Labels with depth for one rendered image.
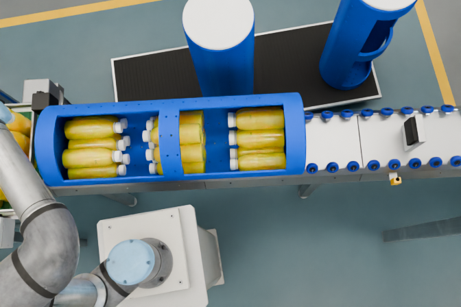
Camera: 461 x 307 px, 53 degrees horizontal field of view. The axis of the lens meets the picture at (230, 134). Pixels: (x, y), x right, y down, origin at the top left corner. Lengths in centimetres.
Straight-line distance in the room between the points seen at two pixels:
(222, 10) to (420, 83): 153
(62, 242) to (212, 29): 113
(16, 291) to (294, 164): 93
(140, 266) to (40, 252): 42
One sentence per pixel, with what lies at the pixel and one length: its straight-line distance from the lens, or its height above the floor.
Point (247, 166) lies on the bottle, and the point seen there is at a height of 108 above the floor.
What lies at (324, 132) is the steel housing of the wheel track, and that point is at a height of 93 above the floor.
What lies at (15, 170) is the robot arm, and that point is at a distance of 104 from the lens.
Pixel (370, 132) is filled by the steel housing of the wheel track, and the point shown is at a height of 93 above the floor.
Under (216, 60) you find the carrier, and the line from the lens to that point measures 188.
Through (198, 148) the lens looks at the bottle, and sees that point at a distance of 157.
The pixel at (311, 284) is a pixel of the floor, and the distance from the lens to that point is 268.
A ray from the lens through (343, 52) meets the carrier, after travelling 232.
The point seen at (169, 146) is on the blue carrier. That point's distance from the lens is 150.
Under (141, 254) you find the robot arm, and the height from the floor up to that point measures 140.
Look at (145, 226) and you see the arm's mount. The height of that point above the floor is 117.
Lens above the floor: 266
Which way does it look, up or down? 75 degrees down
